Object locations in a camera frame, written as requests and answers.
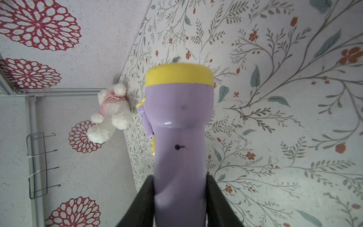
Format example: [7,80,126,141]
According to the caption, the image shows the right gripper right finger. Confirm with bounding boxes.
[206,174,243,227]

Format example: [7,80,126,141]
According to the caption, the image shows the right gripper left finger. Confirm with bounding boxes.
[116,175,155,227]

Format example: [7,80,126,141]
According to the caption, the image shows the purple flashlight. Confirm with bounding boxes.
[143,63,214,227]
[136,98,155,156]

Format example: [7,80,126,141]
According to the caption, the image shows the black wire wall rack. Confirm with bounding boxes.
[26,132,61,200]

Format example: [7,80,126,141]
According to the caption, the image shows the white plush toy pink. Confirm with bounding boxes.
[87,83,132,144]

